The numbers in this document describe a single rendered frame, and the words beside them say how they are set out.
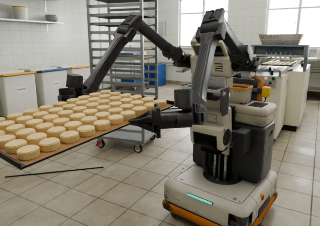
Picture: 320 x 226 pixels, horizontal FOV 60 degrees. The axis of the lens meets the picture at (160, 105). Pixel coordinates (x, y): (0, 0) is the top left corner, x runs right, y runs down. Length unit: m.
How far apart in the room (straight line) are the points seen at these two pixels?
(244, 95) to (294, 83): 2.25
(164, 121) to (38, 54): 4.91
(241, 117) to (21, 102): 3.55
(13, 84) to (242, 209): 3.71
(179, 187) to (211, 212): 0.27
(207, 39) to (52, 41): 4.95
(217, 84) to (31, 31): 4.42
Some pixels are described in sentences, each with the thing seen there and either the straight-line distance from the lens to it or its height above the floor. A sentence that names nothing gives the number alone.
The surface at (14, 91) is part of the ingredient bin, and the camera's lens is 4.63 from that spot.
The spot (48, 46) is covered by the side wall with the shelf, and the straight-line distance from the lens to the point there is 5.81.
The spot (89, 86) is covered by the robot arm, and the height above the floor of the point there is 1.03.
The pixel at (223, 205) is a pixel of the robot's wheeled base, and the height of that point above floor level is 0.26.
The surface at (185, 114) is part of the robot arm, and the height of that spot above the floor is 1.01.
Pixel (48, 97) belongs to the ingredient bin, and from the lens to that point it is 4.99.
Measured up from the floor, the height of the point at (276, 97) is 0.60.
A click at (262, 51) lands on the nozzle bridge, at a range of 4.26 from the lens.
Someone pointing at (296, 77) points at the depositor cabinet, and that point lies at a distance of 4.14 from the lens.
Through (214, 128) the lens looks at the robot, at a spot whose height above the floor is 0.73.
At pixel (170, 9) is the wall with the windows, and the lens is 8.17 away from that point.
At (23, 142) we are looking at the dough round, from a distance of 0.79.
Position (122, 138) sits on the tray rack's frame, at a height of 0.15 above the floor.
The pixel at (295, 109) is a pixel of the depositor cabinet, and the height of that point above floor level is 0.32.
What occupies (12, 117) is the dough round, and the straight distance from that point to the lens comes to 1.04.
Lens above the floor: 1.24
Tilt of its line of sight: 13 degrees down
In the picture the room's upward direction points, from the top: straight up
